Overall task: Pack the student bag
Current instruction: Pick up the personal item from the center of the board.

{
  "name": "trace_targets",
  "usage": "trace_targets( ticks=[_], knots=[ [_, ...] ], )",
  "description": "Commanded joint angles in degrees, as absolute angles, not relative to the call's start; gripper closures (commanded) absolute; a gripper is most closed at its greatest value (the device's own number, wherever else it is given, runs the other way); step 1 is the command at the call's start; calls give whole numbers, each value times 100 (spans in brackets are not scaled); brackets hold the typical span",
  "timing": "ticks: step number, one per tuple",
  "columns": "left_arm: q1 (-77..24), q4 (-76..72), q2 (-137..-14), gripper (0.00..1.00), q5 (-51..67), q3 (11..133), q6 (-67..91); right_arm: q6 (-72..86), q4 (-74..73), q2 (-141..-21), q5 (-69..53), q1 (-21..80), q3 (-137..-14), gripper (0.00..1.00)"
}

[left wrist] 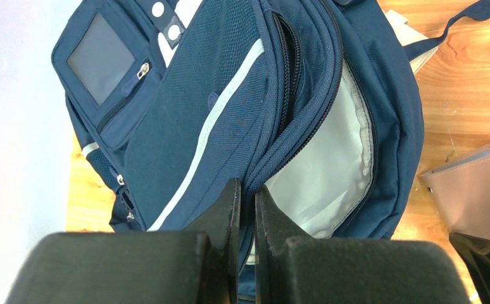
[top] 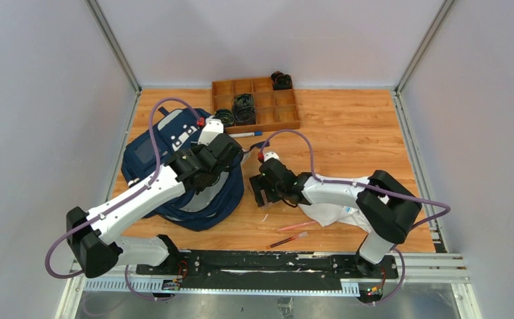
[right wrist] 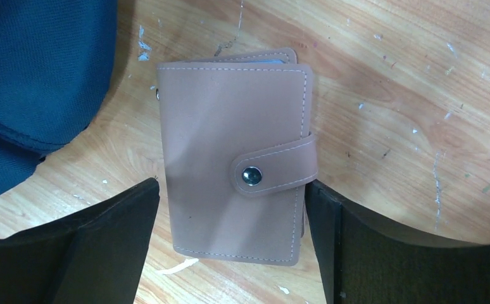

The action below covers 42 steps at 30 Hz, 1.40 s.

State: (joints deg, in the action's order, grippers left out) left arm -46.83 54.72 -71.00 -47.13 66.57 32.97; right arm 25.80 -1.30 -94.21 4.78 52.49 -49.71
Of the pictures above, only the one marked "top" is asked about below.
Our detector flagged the pink pen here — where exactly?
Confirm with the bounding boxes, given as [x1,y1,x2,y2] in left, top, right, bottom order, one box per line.
[276,220,318,231]

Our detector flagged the navy blue backpack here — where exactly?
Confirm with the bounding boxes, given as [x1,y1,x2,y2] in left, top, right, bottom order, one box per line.
[121,106,270,233]

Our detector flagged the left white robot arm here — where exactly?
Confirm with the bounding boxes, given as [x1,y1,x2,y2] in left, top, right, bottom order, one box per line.
[66,134,243,278]

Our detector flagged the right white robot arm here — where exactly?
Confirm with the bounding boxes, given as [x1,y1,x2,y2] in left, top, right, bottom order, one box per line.
[249,158,422,278]

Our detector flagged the white cloth garment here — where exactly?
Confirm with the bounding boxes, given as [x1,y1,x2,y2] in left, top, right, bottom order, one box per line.
[298,203,373,233]

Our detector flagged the red clear-capped pen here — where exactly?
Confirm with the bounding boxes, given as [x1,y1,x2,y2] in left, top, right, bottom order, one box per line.
[266,231,308,249]

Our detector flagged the white blue marker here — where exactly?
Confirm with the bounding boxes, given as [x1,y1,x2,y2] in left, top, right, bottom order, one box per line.
[229,132,262,138]

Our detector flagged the black rolled belt left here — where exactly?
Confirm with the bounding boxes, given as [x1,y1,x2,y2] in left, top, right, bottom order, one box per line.
[214,108,235,128]

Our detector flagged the black rolled belt middle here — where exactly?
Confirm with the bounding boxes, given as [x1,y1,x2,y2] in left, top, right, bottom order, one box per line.
[231,93,256,126]

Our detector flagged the wooden compartment tray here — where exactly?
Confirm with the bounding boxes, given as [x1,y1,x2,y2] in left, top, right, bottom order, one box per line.
[211,76,301,134]

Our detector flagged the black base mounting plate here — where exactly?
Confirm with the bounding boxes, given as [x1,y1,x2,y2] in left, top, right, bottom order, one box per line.
[133,250,398,291]

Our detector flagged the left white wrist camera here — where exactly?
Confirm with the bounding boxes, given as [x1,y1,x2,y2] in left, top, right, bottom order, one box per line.
[198,118,224,146]

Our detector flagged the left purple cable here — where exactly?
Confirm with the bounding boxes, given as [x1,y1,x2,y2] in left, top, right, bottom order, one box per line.
[45,97,206,303]

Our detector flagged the purple cable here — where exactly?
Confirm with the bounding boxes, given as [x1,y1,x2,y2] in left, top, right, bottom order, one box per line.
[45,97,206,303]
[258,129,452,306]

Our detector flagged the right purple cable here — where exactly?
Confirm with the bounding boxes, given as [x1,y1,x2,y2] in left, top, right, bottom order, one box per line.
[258,129,452,306]

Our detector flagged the aluminium frame rail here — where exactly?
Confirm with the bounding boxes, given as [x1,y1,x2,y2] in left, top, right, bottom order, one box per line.
[55,250,482,318]

